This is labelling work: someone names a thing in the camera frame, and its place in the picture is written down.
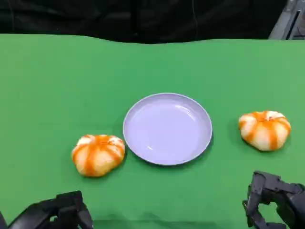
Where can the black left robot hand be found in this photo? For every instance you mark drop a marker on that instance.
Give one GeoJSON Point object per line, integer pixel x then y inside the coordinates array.
{"type": "Point", "coordinates": [66, 210]}

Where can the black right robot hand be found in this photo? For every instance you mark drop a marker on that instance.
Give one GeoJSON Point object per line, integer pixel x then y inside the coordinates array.
{"type": "Point", "coordinates": [290, 200]}

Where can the orange and white bread roll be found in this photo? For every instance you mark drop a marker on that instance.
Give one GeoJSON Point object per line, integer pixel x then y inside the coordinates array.
{"type": "Point", "coordinates": [97, 155]}
{"type": "Point", "coordinates": [264, 133]}

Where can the green table cloth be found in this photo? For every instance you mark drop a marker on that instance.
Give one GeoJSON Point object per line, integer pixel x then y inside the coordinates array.
{"type": "Point", "coordinates": [47, 83]}

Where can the lilac plate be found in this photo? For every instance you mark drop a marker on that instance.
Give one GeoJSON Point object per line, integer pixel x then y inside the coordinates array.
{"type": "Point", "coordinates": [166, 128]}

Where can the black backdrop curtain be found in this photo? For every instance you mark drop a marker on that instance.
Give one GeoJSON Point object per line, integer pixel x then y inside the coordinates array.
{"type": "Point", "coordinates": [119, 19]}

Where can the grey metal frame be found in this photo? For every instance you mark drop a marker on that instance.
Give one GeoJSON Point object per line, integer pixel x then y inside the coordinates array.
{"type": "Point", "coordinates": [281, 23]}

